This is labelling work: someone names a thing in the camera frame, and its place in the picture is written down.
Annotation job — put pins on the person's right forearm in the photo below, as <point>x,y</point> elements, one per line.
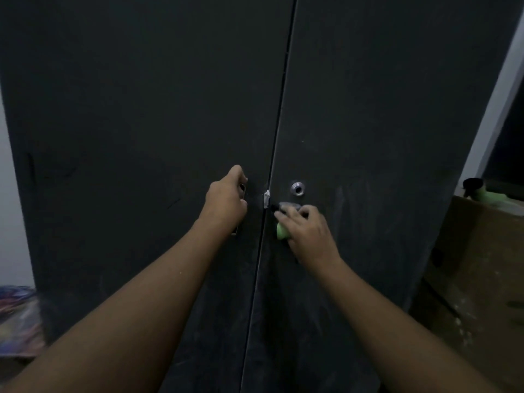
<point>385,335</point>

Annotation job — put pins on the small white door latch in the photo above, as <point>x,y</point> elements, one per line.
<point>267,198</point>

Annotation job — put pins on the person's right hand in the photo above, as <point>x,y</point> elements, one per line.
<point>313,239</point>

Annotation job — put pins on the brown cardboard box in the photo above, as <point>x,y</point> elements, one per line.
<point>479,282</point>

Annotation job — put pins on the green bottle with black cap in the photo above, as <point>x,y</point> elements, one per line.
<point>491,197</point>

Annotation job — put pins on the round silver door lock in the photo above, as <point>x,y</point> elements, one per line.
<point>298,188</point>

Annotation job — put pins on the person's left hand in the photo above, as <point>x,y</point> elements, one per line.
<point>223,200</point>

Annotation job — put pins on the colourful patterned cloth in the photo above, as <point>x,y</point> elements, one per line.
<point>18,323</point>

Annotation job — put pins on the dark wardrobe door with lock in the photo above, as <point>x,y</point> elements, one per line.
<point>368,110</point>

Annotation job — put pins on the person's left forearm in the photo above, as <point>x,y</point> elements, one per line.
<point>123,319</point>

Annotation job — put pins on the person's left fingers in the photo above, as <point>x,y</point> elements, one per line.
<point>239,175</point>

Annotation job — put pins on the person's right thumb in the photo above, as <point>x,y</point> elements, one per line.
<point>284,221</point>

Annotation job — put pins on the green spray bottle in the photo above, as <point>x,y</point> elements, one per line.
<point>281,232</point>

